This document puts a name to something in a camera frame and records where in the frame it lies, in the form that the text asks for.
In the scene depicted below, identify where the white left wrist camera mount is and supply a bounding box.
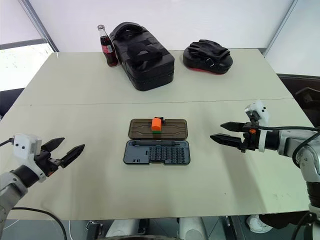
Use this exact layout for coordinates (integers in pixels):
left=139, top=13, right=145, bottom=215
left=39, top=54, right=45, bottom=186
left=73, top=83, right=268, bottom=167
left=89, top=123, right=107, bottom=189
left=12, top=133, right=48, bottom=183

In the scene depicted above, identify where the black rectangular strike pad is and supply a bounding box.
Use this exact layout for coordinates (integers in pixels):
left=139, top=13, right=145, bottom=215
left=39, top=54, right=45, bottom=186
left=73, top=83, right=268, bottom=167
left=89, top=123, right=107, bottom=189
left=109, top=21, right=176, bottom=92

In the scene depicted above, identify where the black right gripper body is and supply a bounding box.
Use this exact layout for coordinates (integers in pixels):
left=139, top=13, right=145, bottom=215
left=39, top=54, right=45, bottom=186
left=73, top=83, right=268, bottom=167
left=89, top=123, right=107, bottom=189
left=239, top=121, right=261, bottom=154

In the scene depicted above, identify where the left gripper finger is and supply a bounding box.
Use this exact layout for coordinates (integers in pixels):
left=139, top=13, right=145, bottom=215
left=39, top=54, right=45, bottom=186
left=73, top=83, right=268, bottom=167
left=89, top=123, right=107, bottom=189
left=40, top=136, right=66, bottom=154
left=60, top=143, right=86, bottom=169

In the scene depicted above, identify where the glass cola bottle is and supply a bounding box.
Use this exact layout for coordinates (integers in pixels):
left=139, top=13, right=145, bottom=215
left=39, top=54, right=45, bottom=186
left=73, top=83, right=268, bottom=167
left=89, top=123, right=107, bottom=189
left=96, top=24, right=120, bottom=69

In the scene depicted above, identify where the grey window frame post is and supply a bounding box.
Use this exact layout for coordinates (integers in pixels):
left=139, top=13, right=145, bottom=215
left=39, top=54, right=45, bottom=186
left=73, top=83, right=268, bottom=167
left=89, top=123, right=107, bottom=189
left=18, top=0, right=60, bottom=53
left=263, top=0, right=301, bottom=59

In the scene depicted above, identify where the white rounded robot leg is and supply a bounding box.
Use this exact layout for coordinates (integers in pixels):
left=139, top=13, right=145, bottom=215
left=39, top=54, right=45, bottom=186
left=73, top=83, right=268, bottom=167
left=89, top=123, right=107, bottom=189
left=105, top=218, right=141, bottom=239
left=178, top=216, right=209, bottom=240

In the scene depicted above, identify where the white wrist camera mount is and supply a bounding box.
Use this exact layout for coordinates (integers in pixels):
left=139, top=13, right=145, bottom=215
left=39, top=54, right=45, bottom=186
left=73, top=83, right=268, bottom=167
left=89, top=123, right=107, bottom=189
left=244, top=99, right=272, bottom=153
left=12, top=133, right=48, bottom=183

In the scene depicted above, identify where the white shoe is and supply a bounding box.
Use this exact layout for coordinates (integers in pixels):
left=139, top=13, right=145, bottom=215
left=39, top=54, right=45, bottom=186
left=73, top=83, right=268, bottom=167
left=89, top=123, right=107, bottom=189
left=245, top=214, right=273, bottom=233

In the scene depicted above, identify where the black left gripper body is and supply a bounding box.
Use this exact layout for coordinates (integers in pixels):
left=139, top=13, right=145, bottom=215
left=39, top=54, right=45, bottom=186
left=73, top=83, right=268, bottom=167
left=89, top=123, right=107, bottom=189
left=34, top=149, right=64, bottom=177

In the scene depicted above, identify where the orange and green block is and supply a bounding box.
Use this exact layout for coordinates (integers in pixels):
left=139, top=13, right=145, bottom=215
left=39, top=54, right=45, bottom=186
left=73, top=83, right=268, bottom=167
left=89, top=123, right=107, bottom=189
left=150, top=116, right=167, bottom=136

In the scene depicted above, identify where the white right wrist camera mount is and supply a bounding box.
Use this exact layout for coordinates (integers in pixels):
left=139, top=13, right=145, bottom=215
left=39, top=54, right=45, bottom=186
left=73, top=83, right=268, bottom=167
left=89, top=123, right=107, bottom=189
left=244, top=99, right=272, bottom=153

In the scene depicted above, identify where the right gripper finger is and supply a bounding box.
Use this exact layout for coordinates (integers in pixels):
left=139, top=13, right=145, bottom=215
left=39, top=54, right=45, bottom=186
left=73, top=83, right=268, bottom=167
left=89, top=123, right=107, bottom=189
left=209, top=133, right=243, bottom=151
left=219, top=121, right=247, bottom=133

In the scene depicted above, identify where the black curved punch mitt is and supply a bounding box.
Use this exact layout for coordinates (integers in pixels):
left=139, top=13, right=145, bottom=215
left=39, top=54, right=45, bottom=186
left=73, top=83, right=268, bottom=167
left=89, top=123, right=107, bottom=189
left=182, top=38, right=236, bottom=76

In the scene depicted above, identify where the dark chair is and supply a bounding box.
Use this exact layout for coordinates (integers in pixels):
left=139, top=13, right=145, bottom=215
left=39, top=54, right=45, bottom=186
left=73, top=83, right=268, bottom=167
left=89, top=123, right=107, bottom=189
left=275, top=73, right=320, bottom=129

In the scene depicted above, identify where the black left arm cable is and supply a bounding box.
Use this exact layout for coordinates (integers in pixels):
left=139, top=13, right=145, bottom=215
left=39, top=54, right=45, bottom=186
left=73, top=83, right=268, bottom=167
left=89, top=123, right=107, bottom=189
left=0, top=136, right=68, bottom=240

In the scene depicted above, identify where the screwdriver bit case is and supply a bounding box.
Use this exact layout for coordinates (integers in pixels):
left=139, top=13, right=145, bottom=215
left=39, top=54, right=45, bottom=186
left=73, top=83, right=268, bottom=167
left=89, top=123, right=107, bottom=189
left=122, top=117, right=193, bottom=167

